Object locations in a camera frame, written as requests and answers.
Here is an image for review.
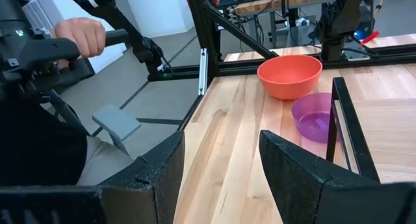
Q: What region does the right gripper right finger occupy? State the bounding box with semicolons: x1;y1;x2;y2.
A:
259;129;406;224

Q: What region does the grey foot pedal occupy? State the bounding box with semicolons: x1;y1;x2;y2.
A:
91;103;142;155

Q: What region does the person's hand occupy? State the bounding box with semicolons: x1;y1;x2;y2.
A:
53;17;107;59

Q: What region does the person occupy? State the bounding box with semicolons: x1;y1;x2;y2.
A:
0;97;136;188

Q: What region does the black-framed wooden shelf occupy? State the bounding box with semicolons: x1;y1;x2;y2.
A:
326;77;416;186

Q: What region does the red tag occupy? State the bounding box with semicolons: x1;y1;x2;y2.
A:
359;30;381;46

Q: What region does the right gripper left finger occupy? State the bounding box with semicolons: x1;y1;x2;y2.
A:
97;130;186;224

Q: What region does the silver metal bracket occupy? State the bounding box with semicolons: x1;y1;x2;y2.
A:
198;47;209;97

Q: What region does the black aluminium table frame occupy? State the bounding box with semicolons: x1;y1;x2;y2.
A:
148;0;416;134

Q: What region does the orange plastic bowl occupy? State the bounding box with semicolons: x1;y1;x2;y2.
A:
256;54;324;101

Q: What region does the wooden background workbench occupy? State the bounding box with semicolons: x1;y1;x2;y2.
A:
227;0;342;49

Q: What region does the purple translucent plastic bowl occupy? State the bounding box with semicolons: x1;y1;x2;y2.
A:
291;92;333;144

